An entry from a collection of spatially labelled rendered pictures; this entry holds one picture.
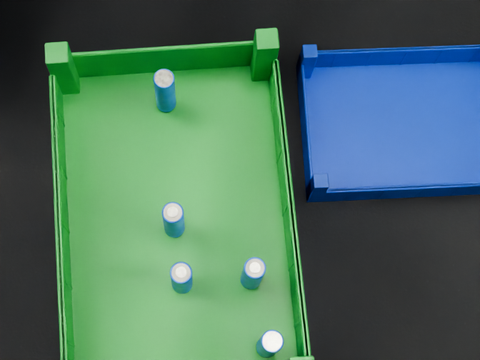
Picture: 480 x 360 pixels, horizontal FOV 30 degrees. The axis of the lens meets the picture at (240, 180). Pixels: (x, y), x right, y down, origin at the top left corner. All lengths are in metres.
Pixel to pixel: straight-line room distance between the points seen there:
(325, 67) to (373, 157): 0.15
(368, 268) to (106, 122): 0.52
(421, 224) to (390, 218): 0.04
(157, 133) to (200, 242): 0.11
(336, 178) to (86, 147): 0.50
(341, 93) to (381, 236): 0.21
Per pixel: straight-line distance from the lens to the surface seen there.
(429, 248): 1.25
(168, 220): 0.74
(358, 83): 1.29
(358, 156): 1.26
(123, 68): 0.84
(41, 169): 1.25
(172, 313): 0.79
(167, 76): 0.78
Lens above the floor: 1.19
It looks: 75 degrees down
